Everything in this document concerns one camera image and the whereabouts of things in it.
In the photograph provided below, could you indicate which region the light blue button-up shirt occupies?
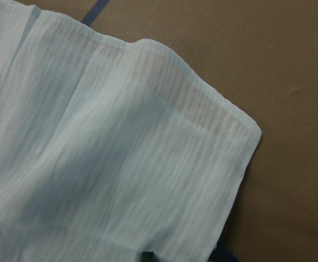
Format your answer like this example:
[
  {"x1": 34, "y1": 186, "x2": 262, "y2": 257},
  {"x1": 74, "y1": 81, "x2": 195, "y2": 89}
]
[{"x1": 0, "y1": 1, "x2": 262, "y2": 261}]

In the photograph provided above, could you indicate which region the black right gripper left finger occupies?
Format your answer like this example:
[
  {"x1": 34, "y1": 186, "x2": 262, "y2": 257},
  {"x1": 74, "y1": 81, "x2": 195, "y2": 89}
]
[{"x1": 140, "y1": 252, "x2": 156, "y2": 262}]

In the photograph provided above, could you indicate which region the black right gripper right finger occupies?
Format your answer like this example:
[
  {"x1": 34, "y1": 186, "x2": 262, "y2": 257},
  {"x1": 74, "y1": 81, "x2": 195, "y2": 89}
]
[{"x1": 209, "y1": 241, "x2": 240, "y2": 262}]

